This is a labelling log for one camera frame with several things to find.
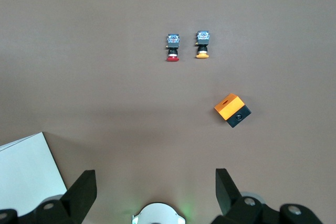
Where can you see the white drawer cabinet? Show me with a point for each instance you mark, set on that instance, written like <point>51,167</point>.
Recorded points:
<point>26,171</point>

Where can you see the red mushroom push button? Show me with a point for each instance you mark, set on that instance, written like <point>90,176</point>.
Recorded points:
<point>172,48</point>

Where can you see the orange black button enclosure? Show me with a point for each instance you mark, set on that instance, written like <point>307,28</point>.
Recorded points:
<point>231,108</point>

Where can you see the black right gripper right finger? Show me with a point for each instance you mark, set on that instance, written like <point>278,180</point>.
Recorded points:
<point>231,203</point>

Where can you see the yellow mushroom push button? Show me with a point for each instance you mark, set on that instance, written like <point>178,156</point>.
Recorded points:
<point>202,44</point>

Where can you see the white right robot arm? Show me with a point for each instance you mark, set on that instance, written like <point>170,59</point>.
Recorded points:
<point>157,216</point>

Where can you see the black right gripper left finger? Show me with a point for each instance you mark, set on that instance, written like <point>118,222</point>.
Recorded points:
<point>76,203</point>

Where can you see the brown table cover sheet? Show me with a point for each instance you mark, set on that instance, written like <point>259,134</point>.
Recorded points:
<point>105,51</point>

